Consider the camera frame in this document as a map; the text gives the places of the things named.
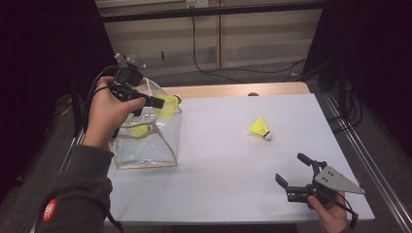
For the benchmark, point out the clear plastic bag beige trim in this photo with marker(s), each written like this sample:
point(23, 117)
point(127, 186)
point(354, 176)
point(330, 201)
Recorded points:
point(145, 149)

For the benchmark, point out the person's left hand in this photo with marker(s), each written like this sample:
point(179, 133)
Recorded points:
point(103, 119)

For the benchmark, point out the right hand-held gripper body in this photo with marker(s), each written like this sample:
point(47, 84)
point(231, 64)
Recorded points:
point(336, 181)

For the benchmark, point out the person's right hand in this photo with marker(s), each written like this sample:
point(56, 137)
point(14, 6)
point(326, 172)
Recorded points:
point(328, 215)

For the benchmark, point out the wall power outlet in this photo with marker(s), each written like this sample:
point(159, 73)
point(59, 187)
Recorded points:
point(197, 3)

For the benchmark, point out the black horizontal bar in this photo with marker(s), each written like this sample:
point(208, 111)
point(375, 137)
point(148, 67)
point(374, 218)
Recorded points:
point(210, 11)

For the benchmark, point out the black curtain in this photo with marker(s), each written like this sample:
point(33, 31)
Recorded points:
point(42, 48)
point(375, 48)

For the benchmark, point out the black metal stand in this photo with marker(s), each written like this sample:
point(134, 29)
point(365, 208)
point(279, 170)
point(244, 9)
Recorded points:
point(340, 84)

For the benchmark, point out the dark round table grommet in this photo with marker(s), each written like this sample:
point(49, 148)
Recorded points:
point(253, 94)

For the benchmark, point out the metal floor rail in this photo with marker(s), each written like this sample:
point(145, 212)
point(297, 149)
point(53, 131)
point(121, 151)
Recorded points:
point(367, 161)
point(72, 152)

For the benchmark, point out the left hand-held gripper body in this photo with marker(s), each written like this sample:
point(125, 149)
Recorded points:
point(128, 77)

